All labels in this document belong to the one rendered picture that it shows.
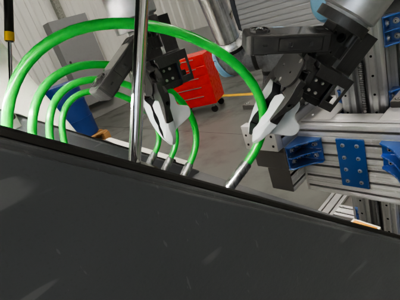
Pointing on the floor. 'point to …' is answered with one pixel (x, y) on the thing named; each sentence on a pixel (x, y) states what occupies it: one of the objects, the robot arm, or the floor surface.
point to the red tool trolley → (201, 81)
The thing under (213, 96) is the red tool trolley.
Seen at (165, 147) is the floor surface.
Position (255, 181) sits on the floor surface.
